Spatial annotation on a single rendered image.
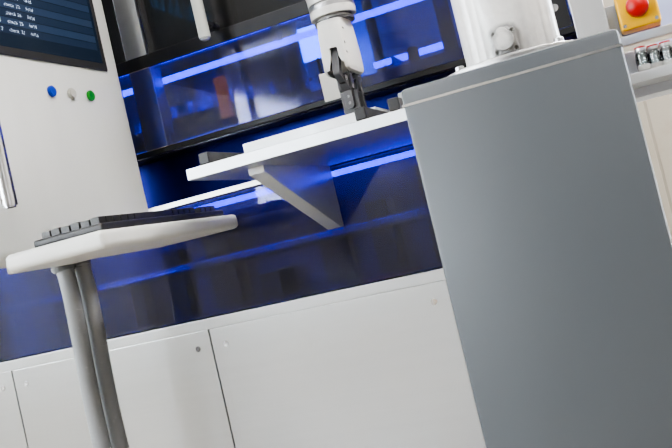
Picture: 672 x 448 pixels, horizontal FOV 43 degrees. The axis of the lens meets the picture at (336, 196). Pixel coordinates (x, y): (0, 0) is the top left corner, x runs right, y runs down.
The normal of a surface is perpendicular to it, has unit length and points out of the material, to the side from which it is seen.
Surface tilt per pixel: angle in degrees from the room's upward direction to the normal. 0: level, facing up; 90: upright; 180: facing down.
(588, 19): 90
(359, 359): 90
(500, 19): 90
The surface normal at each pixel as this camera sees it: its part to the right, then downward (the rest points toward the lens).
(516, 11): 0.00, -0.05
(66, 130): 0.91, -0.23
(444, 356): -0.33, 0.03
